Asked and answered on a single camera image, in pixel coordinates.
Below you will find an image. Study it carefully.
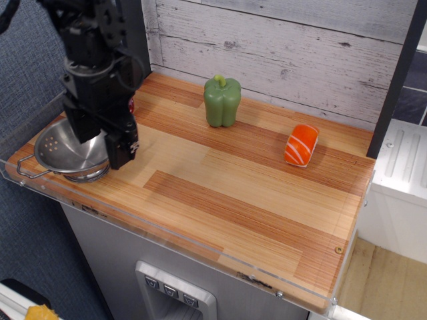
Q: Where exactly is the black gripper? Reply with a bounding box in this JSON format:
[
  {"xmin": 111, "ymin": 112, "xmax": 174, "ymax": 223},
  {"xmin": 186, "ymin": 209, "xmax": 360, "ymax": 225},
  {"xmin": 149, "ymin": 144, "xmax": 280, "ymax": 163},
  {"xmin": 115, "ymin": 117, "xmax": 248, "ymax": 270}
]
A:
[{"xmin": 62, "ymin": 56, "xmax": 139, "ymax": 170}]

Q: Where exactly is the silver metal colander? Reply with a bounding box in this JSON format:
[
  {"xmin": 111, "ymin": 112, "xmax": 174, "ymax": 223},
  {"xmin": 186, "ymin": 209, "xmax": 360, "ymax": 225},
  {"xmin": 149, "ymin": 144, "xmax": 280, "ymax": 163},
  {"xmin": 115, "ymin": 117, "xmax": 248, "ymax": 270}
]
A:
[{"xmin": 17, "ymin": 118, "xmax": 109, "ymax": 183}]

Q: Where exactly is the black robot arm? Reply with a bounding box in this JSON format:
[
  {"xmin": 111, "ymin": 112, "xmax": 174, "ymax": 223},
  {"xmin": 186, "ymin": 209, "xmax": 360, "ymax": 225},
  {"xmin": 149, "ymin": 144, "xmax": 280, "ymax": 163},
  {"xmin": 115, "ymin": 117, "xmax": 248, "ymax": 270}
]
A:
[{"xmin": 40, "ymin": 1, "xmax": 144, "ymax": 169}]

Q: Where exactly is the cherries tin can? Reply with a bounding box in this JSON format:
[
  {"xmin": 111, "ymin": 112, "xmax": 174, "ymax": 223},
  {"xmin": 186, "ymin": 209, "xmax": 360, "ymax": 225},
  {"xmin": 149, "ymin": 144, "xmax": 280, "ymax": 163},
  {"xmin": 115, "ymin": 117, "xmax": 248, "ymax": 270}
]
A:
[{"xmin": 128, "ymin": 98, "xmax": 135, "ymax": 113}]

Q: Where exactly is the grey toy fridge cabinet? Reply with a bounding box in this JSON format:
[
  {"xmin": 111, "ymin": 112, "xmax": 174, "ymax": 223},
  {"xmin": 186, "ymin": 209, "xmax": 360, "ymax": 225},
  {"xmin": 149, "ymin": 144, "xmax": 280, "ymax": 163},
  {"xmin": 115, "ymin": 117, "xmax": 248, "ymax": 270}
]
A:
[{"xmin": 62, "ymin": 205, "xmax": 309, "ymax": 319}]

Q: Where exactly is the green toy bell pepper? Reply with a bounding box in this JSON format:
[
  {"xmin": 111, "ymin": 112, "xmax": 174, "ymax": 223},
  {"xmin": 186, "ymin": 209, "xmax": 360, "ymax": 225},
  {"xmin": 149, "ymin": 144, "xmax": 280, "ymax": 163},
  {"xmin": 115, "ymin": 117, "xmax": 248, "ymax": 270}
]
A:
[{"xmin": 203, "ymin": 75, "xmax": 242, "ymax": 127}]

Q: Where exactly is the silver dispenser button panel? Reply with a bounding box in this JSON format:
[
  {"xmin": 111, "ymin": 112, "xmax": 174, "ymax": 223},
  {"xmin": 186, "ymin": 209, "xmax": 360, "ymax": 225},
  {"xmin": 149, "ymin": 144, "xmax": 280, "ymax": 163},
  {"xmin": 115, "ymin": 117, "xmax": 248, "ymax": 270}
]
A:
[{"xmin": 135, "ymin": 261, "xmax": 218, "ymax": 319}]

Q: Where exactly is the black and yellow object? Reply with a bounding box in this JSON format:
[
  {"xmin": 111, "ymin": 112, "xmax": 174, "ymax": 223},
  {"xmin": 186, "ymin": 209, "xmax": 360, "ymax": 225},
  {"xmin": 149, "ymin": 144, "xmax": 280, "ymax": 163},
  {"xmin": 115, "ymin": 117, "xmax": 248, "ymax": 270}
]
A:
[{"xmin": 1, "ymin": 279, "xmax": 61, "ymax": 320}]

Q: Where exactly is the salmon sushi toy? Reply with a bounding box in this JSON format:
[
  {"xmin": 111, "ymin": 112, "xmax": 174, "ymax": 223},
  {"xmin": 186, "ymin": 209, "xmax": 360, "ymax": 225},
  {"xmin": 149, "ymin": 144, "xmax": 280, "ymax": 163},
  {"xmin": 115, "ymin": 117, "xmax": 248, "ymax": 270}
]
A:
[{"xmin": 284, "ymin": 124, "xmax": 320, "ymax": 167}]

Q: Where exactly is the white toy sink counter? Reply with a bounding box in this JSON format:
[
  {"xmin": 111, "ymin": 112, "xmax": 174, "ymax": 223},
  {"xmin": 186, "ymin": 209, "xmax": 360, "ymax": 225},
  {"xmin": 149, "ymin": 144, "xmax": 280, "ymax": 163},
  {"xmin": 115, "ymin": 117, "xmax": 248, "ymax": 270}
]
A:
[{"xmin": 356, "ymin": 119, "xmax": 426, "ymax": 263}]

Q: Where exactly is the black braided cable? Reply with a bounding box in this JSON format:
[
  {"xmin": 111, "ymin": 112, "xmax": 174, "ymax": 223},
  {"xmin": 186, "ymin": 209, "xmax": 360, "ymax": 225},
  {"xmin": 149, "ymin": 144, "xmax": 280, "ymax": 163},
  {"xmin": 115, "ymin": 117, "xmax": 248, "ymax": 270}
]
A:
[{"xmin": 0, "ymin": 0, "xmax": 23, "ymax": 34}]

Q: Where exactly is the dark right support post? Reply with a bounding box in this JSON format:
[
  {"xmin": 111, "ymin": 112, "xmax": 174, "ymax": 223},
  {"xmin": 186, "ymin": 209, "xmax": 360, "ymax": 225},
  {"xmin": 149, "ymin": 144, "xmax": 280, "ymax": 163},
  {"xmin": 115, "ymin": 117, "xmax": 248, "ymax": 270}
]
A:
[{"xmin": 366, "ymin": 0, "xmax": 426, "ymax": 159}]

